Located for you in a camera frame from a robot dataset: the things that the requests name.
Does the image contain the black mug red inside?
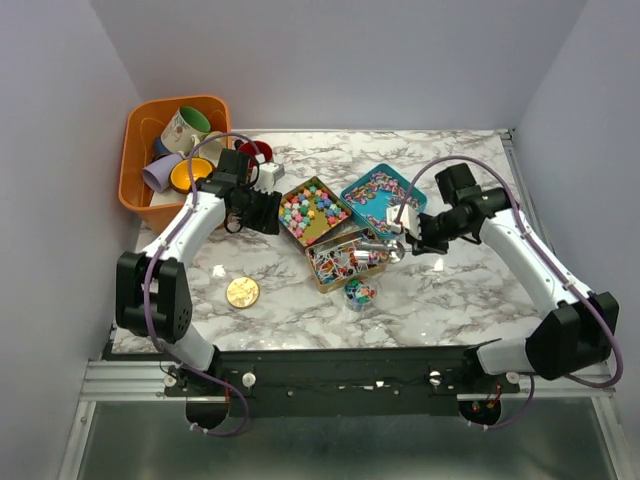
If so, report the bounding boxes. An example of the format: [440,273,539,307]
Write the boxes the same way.
[234,140,273,168]

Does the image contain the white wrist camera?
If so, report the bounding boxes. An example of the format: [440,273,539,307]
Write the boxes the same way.
[253,162,285,194]
[386,205,421,239]

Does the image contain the aluminium frame rail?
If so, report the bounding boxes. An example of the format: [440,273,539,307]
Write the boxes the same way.
[60,361,635,479]

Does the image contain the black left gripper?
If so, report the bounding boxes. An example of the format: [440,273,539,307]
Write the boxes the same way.
[232,183,282,235]

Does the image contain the black mug yellow inside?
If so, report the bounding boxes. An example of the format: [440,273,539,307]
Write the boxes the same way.
[169,157,215,194]

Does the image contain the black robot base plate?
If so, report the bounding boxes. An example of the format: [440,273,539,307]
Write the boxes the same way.
[99,342,551,419]

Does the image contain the blue mug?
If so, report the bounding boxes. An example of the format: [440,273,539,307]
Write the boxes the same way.
[152,136,171,162]

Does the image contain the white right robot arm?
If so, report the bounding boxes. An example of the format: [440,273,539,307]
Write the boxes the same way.
[394,155,624,392]

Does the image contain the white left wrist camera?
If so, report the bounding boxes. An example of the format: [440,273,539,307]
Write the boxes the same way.
[253,162,285,194]

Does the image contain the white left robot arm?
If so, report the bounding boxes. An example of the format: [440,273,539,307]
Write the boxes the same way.
[115,149,282,395]

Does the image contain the gold tin of lollipops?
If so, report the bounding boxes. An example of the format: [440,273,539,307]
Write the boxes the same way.
[305,228,389,294]

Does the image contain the lavender cup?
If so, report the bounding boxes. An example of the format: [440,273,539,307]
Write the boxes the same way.
[141,153,183,192]

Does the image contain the clear glass jar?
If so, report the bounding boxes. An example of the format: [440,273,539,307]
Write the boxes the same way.
[344,276,379,312]

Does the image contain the dark tin of star candies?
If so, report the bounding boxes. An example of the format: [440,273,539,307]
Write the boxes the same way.
[278,176,353,250]

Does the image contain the teal tin swirl lollipops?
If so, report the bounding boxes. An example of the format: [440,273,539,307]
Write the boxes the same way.
[340,163,410,239]

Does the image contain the white mug green inside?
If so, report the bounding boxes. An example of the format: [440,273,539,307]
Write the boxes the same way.
[160,106,211,154]

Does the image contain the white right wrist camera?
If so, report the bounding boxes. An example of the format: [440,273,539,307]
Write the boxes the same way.
[386,205,421,239]

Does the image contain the silver metal scoop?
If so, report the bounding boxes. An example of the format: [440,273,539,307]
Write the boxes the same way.
[354,239,411,264]

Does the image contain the gold round jar lid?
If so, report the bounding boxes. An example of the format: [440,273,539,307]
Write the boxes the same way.
[226,277,260,309]

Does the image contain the cream white mug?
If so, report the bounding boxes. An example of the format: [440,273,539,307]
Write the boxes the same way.
[196,137,228,165]

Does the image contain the orange plastic bin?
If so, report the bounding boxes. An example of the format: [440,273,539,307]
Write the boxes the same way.
[118,95,232,233]

